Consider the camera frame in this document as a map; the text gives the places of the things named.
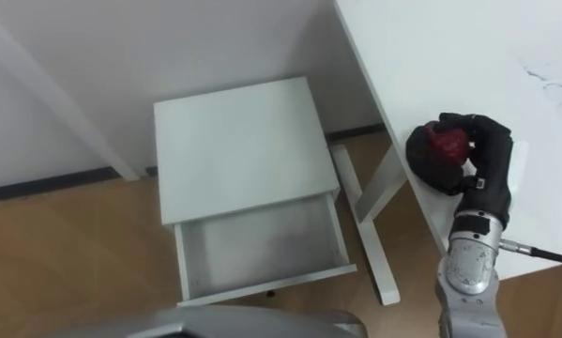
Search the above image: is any white open drawer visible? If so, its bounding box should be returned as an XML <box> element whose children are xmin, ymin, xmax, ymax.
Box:
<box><xmin>173</xmin><ymin>191</ymin><xmax>358</xmax><ymax>308</ymax></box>

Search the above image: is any robot body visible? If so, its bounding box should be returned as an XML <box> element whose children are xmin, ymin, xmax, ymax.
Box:
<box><xmin>40</xmin><ymin>304</ymin><xmax>370</xmax><ymax>338</ymax></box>

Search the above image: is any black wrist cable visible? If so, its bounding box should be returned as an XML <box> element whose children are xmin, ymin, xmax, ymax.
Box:
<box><xmin>497</xmin><ymin>238</ymin><xmax>562</xmax><ymax>268</ymax></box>

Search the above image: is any white desk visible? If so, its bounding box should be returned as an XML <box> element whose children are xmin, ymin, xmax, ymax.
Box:
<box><xmin>329</xmin><ymin>0</ymin><xmax>562</xmax><ymax>307</ymax></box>

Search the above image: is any red fruit soft toy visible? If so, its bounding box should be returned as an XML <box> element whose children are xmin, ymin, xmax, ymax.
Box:
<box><xmin>424</xmin><ymin>120</ymin><xmax>472</xmax><ymax>166</ymax></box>

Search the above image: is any white bedside cabinet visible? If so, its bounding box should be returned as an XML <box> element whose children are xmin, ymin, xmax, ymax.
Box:
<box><xmin>152</xmin><ymin>76</ymin><xmax>342</xmax><ymax>227</ymax></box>

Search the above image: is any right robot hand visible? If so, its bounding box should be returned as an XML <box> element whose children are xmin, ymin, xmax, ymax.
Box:
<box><xmin>405</xmin><ymin>112</ymin><xmax>515</xmax><ymax>231</ymax></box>

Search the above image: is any white slanted furniture leg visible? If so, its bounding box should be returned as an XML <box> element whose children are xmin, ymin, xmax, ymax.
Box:
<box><xmin>0</xmin><ymin>3</ymin><xmax>141</xmax><ymax>183</ymax></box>

